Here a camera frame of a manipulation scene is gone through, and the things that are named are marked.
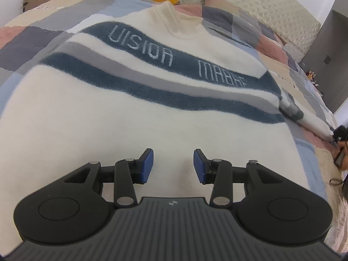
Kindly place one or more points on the row of small bottles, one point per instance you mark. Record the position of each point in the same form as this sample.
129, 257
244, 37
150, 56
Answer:
312, 77

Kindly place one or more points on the beige fuzzy cloth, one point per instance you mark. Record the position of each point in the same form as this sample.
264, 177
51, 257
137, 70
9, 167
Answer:
338, 217

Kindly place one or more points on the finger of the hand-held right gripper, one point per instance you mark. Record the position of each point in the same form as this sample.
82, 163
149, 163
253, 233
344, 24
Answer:
338, 133

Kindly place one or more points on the cream quilted headboard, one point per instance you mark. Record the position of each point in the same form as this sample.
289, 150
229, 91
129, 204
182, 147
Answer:
258, 13

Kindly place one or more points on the grey wardrobe unit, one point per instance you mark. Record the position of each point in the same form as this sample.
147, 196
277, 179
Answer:
334, 38

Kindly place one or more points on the cardboard box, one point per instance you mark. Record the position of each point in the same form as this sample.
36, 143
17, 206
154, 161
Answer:
35, 2

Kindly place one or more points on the person's right hand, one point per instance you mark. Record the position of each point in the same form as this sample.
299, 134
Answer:
346, 156

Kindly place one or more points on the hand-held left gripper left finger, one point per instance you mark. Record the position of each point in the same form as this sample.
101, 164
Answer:
146, 165

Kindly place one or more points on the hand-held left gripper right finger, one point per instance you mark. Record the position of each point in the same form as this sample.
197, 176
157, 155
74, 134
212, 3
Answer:
199, 165

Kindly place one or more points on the checked patchwork quilt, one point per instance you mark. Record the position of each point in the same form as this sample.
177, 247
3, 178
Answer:
32, 32

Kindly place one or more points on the cream striped sweater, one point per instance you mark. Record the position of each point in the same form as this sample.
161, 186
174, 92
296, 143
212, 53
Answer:
136, 119

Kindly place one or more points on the grey wall socket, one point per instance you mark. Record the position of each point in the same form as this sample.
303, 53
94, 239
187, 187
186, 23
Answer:
327, 59

